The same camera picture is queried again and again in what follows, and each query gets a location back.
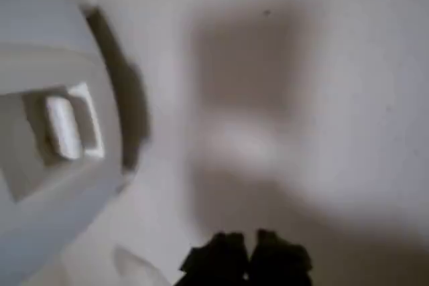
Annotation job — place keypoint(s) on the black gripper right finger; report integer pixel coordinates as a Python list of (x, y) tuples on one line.
[(278, 262)]

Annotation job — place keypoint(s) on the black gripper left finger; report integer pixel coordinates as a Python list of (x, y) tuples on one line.
[(218, 259)]

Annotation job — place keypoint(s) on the white rice cooker housing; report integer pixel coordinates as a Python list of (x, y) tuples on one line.
[(50, 65)]

